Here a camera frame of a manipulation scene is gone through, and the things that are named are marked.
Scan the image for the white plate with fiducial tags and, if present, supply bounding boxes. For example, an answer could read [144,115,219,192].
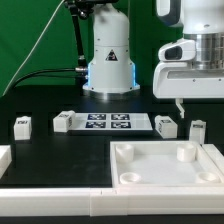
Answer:
[72,113,152,131]

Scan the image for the white square tabletop tray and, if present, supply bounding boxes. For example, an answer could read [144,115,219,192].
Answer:
[110,141,224,187]

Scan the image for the white cable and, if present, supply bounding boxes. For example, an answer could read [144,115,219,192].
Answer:
[1,0,65,98]

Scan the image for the black cable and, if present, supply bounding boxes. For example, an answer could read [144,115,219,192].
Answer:
[9,68,88,90]

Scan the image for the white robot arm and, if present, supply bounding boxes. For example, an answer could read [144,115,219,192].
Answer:
[83,0,224,105]

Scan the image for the white U-shaped fence wall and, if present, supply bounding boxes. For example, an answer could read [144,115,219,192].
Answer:
[0,144,224,217]

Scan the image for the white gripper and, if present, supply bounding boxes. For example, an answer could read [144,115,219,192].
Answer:
[153,38,224,119]

